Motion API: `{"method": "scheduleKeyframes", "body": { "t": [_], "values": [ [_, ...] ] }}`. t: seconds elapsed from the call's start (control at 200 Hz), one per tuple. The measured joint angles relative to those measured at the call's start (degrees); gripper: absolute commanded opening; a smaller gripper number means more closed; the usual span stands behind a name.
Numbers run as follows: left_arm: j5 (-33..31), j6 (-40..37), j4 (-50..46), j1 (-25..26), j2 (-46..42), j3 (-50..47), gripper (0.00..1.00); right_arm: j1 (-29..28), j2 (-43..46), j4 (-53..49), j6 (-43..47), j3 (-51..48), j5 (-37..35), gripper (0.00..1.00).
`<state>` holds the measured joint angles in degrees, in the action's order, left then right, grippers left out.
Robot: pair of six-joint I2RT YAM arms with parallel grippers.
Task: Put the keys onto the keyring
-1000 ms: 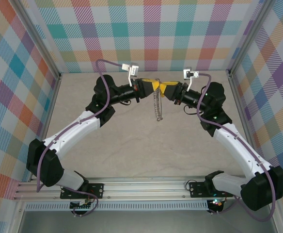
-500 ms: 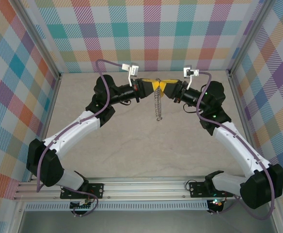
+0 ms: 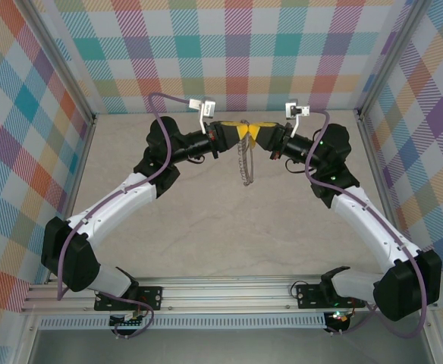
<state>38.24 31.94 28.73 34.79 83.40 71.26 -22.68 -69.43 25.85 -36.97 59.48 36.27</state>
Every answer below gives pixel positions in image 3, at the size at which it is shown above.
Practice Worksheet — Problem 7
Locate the metal keyring organiser disc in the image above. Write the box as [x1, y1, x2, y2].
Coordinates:
[236, 138, 255, 187]

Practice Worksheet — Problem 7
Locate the black controller board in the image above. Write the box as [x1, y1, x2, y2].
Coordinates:
[324, 309, 355, 331]
[108, 312, 146, 329]

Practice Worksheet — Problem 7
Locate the grey metal sheet panel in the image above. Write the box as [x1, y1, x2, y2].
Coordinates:
[27, 328, 435, 364]

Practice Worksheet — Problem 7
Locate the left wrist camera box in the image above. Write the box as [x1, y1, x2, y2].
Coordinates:
[188, 96, 218, 136]

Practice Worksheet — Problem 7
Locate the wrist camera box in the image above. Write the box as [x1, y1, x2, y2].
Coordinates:
[188, 96, 218, 136]
[284, 99, 311, 138]

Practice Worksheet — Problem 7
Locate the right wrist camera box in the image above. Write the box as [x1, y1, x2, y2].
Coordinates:
[284, 99, 311, 138]

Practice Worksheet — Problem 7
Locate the aluminium side rail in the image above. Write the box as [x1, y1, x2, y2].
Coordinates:
[60, 113, 98, 228]
[357, 111, 412, 259]

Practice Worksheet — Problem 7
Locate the aluminium frame post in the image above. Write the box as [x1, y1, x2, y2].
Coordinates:
[16, 0, 98, 126]
[357, 0, 432, 118]

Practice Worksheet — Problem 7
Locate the long aluminium base rail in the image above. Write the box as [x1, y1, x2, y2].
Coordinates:
[20, 275, 439, 315]

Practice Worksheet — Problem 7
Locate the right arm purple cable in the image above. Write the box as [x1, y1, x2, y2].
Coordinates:
[304, 109, 429, 338]

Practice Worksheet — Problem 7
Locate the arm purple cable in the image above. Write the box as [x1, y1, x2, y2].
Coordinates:
[304, 109, 429, 338]
[56, 93, 192, 340]

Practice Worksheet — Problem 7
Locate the white slotted cable duct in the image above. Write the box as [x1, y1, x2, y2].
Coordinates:
[39, 313, 328, 330]

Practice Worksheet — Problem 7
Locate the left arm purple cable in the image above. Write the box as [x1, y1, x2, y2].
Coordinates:
[56, 93, 192, 340]

